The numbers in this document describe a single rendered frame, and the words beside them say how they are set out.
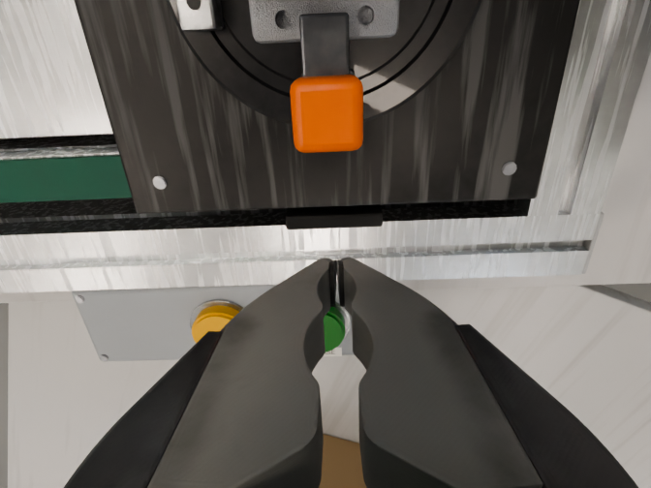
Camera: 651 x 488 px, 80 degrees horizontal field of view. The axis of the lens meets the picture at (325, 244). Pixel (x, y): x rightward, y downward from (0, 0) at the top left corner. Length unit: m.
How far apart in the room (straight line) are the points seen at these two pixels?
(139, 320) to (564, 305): 0.40
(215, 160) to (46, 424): 0.49
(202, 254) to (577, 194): 0.24
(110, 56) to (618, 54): 0.26
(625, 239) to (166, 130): 0.40
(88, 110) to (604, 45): 0.31
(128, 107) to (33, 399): 0.45
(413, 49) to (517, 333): 0.35
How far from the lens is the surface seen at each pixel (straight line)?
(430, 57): 0.20
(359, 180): 0.23
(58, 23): 0.32
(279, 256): 0.27
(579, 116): 0.27
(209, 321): 0.29
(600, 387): 0.58
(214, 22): 0.19
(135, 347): 0.34
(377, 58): 0.20
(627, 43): 0.27
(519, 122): 0.24
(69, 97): 0.32
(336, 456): 0.54
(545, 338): 0.50
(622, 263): 0.47
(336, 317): 0.28
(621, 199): 0.44
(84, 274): 0.32
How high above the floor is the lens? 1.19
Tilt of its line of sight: 62 degrees down
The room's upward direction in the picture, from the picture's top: 179 degrees counter-clockwise
